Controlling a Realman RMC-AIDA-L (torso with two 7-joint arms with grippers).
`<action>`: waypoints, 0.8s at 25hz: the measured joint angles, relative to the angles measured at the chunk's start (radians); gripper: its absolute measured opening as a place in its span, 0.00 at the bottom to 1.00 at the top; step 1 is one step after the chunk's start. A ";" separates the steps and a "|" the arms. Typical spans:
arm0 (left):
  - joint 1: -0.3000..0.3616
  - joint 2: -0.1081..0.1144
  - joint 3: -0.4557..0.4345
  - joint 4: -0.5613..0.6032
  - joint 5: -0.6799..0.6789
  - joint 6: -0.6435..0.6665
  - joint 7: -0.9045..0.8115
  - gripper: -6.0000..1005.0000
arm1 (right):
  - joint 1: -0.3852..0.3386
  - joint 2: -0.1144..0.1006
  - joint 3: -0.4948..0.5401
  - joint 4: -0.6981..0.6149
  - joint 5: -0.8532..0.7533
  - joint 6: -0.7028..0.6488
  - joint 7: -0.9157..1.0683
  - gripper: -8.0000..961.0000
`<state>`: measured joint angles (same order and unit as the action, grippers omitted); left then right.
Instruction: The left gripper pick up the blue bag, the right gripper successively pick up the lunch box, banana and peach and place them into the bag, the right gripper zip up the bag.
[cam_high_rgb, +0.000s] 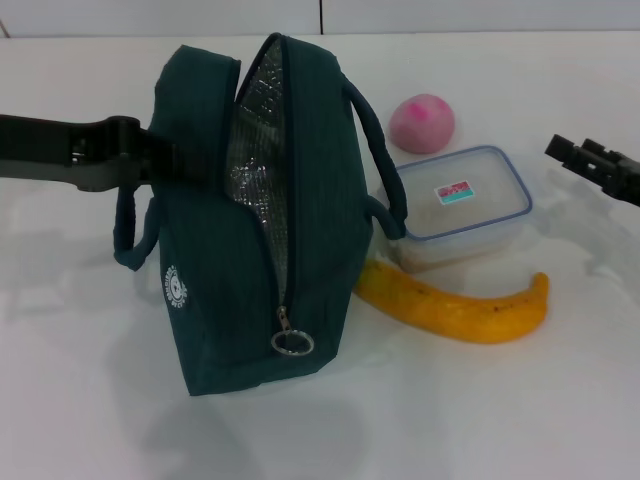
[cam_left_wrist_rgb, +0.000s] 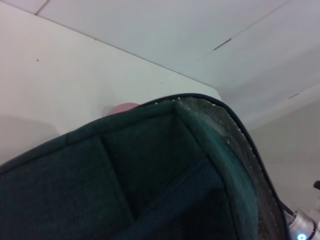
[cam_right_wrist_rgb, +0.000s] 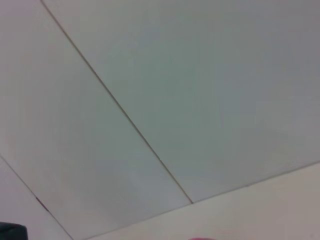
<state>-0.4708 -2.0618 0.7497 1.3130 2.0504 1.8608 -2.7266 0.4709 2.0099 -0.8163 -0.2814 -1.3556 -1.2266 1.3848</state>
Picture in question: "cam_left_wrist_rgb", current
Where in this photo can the pink peach toy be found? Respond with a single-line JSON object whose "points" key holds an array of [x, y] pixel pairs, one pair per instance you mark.
{"points": [[123, 108]]}

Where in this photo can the dark teal insulated lunch bag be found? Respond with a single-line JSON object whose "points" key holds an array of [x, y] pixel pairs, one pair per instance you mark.
{"points": [[125, 175]]}

